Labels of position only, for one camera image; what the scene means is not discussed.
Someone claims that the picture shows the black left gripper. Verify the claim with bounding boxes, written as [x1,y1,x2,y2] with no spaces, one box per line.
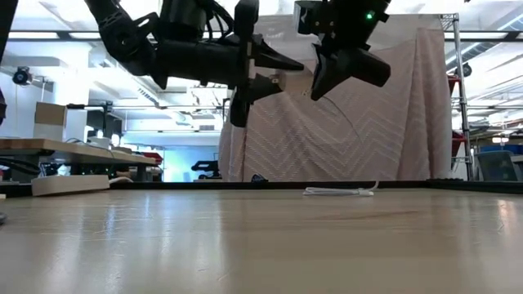
[157,0,306,128]

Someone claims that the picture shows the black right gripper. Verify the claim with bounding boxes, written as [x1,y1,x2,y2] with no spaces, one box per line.
[310,16,392,102]

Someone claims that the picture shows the white USB cable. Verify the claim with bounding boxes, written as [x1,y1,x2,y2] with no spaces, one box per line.
[302,87,380,198]

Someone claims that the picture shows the white power strip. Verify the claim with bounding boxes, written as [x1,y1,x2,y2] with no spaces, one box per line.
[31,174,135,198]

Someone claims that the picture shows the pink chevron blanket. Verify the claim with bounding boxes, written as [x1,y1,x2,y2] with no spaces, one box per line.
[218,14,453,183]

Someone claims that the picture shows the black machine on floor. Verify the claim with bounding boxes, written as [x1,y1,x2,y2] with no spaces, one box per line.
[190,159,222,180]

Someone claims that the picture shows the red bin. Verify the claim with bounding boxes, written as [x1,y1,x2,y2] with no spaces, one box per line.
[140,151,164,165]

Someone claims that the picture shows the grey mesh chair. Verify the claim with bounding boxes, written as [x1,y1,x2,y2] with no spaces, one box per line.
[475,149,523,183]

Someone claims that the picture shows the blue bin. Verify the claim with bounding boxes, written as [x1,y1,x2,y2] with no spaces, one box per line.
[480,144,523,155]

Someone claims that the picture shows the wooden workbench with grey legs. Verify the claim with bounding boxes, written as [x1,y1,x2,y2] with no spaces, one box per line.
[0,137,159,183]

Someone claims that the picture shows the brown cardboard box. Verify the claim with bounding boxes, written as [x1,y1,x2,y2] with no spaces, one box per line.
[34,101,68,126]

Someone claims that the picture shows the white box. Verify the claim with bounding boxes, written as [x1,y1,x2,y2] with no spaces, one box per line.
[33,121,69,142]

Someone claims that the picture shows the black round lamp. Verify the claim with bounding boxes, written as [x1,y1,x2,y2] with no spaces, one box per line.
[11,66,33,87]

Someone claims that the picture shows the metal wire shelving rack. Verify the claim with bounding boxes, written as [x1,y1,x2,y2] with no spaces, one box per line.
[439,12,475,181]

